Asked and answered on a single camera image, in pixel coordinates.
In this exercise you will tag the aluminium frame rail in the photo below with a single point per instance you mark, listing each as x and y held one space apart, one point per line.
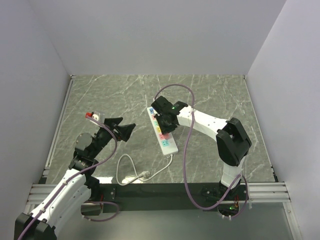
57 130

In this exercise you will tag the white power strip colourful sockets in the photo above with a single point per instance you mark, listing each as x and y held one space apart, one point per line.
166 141

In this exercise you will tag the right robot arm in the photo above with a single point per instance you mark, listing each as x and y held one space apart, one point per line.
233 142

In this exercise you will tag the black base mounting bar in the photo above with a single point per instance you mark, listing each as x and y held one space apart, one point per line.
113 198

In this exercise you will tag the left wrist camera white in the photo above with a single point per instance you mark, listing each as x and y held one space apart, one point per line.
95 117

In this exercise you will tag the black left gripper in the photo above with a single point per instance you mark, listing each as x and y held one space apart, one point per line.
124 130

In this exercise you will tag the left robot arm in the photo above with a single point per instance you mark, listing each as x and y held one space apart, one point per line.
77 185

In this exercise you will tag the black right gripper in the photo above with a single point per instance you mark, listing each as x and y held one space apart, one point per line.
165 131

